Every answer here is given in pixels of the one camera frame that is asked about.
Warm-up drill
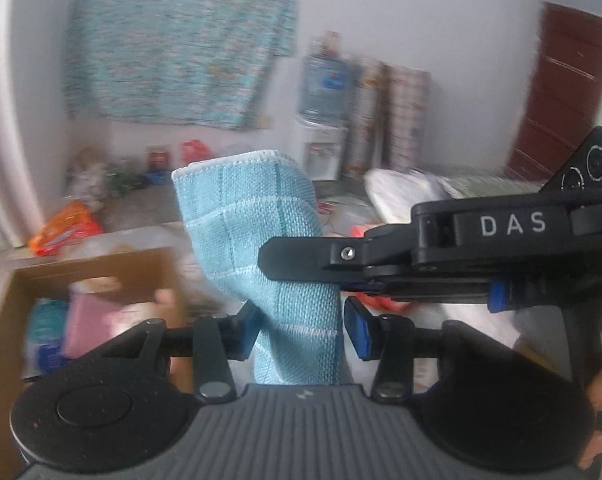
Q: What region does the red plastic bag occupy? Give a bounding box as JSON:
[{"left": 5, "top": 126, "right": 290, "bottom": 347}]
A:
[{"left": 181, "top": 139, "right": 214, "bottom": 166}]

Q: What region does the patterned roll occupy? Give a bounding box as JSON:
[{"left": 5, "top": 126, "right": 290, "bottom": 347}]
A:
[
  {"left": 346, "top": 57, "right": 389, "bottom": 178},
  {"left": 385, "top": 64, "right": 432, "bottom": 173}
]

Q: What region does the cardboard box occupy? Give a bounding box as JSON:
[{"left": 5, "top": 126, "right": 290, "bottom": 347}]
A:
[{"left": 0, "top": 247, "right": 197, "bottom": 411}]

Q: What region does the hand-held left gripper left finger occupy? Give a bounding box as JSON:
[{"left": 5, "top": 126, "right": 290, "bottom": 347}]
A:
[{"left": 88, "top": 300, "right": 264, "bottom": 401}]

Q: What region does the white curtain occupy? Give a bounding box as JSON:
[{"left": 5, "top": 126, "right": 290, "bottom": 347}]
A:
[{"left": 0, "top": 0, "right": 46, "bottom": 256}]

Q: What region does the teal floral cloth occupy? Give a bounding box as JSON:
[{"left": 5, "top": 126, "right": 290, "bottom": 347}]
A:
[{"left": 63, "top": 0, "right": 302, "bottom": 131}]

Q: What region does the blue water bottle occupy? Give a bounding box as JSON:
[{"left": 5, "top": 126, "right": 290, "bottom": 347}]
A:
[{"left": 298, "top": 32, "right": 359, "bottom": 123}]

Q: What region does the brown door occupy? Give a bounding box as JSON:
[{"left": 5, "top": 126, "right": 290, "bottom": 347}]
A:
[{"left": 504, "top": 2, "right": 602, "bottom": 183}]

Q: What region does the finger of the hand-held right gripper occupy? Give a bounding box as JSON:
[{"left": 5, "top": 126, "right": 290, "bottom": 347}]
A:
[
  {"left": 258, "top": 221, "right": 417, "bottom": 281},
  {"left": 338, "top": 269, "right": 509, "bottom": 311}
]

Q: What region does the white water dispenser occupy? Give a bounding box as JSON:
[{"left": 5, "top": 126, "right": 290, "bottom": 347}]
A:
[{"left": 288, "top": 117, "right": 349, "bottom": 183}]

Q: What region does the teal blue packet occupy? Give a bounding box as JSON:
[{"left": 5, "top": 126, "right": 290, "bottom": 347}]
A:
[{"left": 26, "top": 297, "right": 74, "bottom": 376}]

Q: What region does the orange snack packet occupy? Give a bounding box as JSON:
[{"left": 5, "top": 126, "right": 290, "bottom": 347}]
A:
[{"left": 28, "top": 200, "right": 104, "bottom": 258}]

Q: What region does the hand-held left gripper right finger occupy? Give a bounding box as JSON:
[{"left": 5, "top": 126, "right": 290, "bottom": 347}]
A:
[{"left": 343, "top": 296, "right": 487, "bottom": 403}]

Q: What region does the grey patterned cloth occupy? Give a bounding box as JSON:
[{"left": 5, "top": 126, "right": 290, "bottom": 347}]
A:
[{"left": 441, "top": 172, "right": 547, "bottom": 201}]

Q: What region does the light blue checked towel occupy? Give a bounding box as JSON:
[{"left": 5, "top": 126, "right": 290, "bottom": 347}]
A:
[{"left": 171, "top": 149, "right": 342, "bottom": 386}]

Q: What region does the small red box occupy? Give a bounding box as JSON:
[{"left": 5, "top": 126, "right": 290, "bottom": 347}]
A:
[{"left": 146, "top": 146, "right": 169, "bottom": 173}]

